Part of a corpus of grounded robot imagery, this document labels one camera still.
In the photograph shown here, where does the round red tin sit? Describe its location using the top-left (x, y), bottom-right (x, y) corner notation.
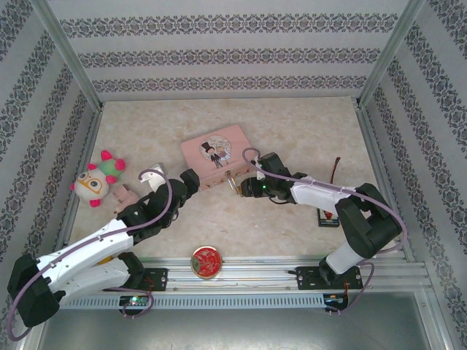
top-left (189, 246), bottom-right (223, 281)

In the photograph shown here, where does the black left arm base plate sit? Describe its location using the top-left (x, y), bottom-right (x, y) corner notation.
top-left (120, 268), bottom-right (169, 292)

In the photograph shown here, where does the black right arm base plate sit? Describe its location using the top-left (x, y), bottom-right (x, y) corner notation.
top-left (296, 265), bottom-right (364, 292)

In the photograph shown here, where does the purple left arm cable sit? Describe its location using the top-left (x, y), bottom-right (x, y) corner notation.
top-left (6, 169), bottom-right (174, 342)

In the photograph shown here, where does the plush toy with glasses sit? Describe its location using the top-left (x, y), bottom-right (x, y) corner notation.
top-left (70, 149), bottom-right (128, 209)

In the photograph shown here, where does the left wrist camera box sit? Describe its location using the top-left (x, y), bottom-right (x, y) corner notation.
top-left (140, 163), bottom-right (167, 190)

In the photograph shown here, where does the slotted grey cable duct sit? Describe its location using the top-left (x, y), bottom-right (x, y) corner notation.
top-left (60, 294), bottom-right (325, 310)

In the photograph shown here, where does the thin red stick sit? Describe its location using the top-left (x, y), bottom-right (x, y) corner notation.
top-left (329, 156), bottom-right (341, 220)

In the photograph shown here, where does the grey metal sheet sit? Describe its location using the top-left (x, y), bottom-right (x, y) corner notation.
top-left (34, 291), bottom-right (444, 350)

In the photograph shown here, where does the aluminium side rail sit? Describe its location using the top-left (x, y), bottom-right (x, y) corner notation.
top-left (355, 104), bottom-right (417, 263)
top-left (50, 104), bottom-right (105, 265)

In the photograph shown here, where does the aluminium mounting rail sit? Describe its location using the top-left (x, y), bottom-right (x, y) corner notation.
top-left (34, 257), bottom-right (433, 292)

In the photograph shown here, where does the aluminium frame post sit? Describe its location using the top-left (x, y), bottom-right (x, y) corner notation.
top-left (359, 0), bottom-right (426, 109)
top-left (31, 0), bottom-right (103, 110)

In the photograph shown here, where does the pink tin box with couple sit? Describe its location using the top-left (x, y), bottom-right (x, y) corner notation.
top-left (180, 124), bottom-right (252, 193)

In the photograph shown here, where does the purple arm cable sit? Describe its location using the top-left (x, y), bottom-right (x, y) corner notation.
top-left (6, 169), bottom-right (174, 342)
top-left (242, 147), bottom-right (409, 316)

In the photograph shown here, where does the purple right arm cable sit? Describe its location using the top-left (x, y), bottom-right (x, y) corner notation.
top-left (242, 147), bottom-right (409, 316)

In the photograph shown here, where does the small pink box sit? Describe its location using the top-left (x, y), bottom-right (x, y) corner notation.
top-left (112, 184), bottom-right (139, 216)

